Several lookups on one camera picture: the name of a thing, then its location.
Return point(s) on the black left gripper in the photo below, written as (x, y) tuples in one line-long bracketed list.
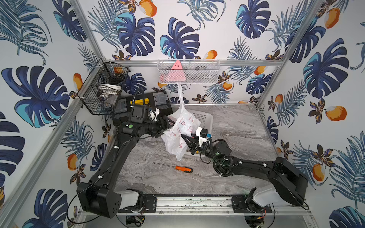
[(163, 125)]

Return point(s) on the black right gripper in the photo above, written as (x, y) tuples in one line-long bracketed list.
[(195, 145)]

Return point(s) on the white printed plastic bag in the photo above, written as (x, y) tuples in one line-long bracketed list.
[(185, 124)]

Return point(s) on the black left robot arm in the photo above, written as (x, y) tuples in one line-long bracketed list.
[(98, 195)]

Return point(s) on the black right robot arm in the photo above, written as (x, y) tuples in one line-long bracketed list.
[(286, 182)]

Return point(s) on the black yellow toolbox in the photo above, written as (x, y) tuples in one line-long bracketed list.
[(158, 102)]

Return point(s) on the white perforated plastic basket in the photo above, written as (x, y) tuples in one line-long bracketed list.
[(205, 119)]

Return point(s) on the pink triangle card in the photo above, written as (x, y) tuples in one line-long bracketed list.
[(176, 73)]

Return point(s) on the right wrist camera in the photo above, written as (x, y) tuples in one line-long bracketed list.
[(203, 135)]

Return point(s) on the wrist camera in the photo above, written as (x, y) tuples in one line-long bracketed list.
[(139, 113), (203, 135)]

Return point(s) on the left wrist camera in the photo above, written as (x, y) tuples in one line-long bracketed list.
[(139, 113)]

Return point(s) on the orange handled screwdriver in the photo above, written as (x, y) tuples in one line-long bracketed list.
[(179, 168)]

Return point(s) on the aluminium linear rail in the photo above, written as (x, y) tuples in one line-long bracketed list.
[(166, 205)]

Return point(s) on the black wire mesh basket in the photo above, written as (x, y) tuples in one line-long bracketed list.
[(103, 87)]

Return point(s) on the clear wall shelf basket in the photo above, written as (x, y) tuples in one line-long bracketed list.
[(197, 71)]

